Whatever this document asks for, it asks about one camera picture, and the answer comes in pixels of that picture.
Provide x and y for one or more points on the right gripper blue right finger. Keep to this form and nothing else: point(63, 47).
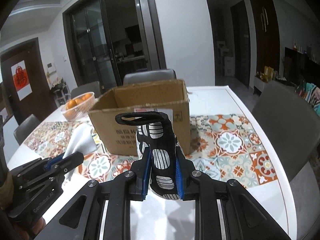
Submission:
point(223, 209)

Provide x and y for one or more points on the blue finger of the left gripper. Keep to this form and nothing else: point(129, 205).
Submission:
point(70, 162)

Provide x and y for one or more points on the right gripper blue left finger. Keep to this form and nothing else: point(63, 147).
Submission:
point(101, 210)

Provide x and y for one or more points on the black white patterned mitt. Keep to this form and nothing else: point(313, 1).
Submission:
point(156, 146)

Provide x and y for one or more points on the person's left hand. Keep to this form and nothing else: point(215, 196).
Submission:
point(13, 230)

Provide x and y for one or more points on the grey chair left edge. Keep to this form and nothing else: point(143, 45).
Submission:
point(26, 128)

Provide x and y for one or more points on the white basket of oranges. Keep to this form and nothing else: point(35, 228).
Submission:
point(78, 107)

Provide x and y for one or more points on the patterned tile table runner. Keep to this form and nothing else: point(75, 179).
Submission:
point(222, 146)

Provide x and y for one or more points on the grey chair far left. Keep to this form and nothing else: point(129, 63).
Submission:
point(94, 87)

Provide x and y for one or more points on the red fu door poster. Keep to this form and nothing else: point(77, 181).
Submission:
point(21, 80)

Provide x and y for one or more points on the grey chair right side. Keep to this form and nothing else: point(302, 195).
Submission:
point(290, 123)

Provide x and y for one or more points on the grey chair behind box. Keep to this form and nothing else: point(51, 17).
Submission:
point(149, 76)

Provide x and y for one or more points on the wooden high chair with clothes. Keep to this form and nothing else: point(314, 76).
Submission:
point(311, 94)

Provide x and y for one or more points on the black sliding glass door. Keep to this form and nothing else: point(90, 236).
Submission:
point(108, 39)

